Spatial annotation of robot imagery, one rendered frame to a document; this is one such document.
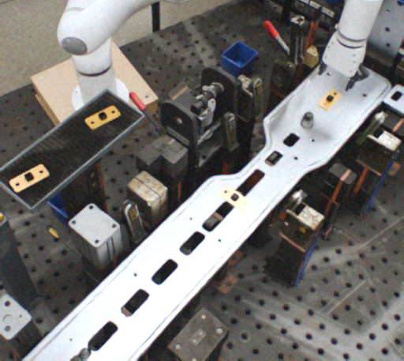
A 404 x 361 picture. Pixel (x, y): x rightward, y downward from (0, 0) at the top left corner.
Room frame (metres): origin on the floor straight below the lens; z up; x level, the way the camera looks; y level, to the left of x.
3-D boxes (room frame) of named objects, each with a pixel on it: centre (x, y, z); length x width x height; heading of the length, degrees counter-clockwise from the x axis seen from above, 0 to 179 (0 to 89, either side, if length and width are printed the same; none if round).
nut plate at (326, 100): (1.18, -0.36, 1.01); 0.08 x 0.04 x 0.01; 144
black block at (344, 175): (0.92, -0.39, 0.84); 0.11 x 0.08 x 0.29; 54
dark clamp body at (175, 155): (0.89, 0.09, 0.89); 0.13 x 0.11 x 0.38; 54
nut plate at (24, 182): (0.71, 0.39, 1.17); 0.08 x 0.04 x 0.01; 132
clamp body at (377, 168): (1.01, -0.50, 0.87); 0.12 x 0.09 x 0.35; 54
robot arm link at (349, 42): (1.18, -0.36, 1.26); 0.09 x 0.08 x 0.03; 54
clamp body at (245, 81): (1.15, -0.10, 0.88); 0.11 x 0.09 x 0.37; 54
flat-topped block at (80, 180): (0.81, 0.32, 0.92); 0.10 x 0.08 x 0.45; 144
